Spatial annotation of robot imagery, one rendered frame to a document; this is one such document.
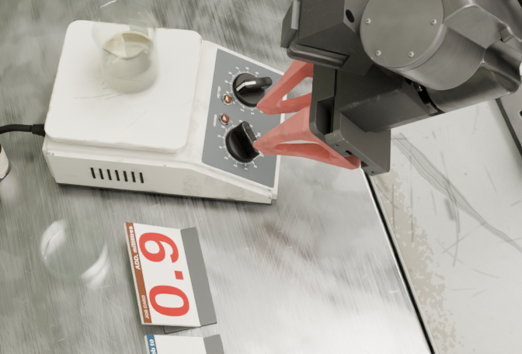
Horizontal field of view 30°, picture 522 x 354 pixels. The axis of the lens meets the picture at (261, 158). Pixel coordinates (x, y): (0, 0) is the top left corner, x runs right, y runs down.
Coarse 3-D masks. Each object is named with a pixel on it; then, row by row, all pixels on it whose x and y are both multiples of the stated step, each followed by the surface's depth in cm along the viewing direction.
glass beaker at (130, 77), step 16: (128, 0) 78; (96, 16) 77; (112, 16) 79; (128, 16) 80; (144, 16) 79; (96, 32) 78; (112, 32) 81; (144, 32) 81; (96, 48) 78; (144, 48) 76; (112, 64) 78; (128, 64) 77; (144, 64) 78; (160, 64) 82; (112, 80) 80; (128, 80) 79; (144, 80) 80; (160, 80) 83; (128, 96) 81
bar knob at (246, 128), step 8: (240, 128) 83; (248, 128) 83; (232, 136) 84; (240, 136) 84; (248, 136) 83; (232, 144) 84; (240, 144) 84; (248, 144) 83; (232, 152) 83; (240, 152) 84; (248, 152) 84; (256, 152) 83; (240, 160) 84; (248, 160) 84
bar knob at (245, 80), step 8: (240, 80) 87; (248, 80) 85; (256, 80) 86; (264, 80) 86; (240, 88) 85; (248, 88) 85; (256, 88) 86; (264, 88) 87; (240, 96) 86; (248, 96) 86; (256, 96) 87; (248, 104) 86; (256, 104) 87
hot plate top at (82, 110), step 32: (160, 32) 85; (192, 32) 85; (64, 64) 83; (96, 64) 83; (192, 64) 84; (64, 96) 82; (96, 96) 82; (160, 96) 82; (192, 96) 82; (64, 128) 80; (96, 128) 80; (128, 128) 80; (160, 128) 81
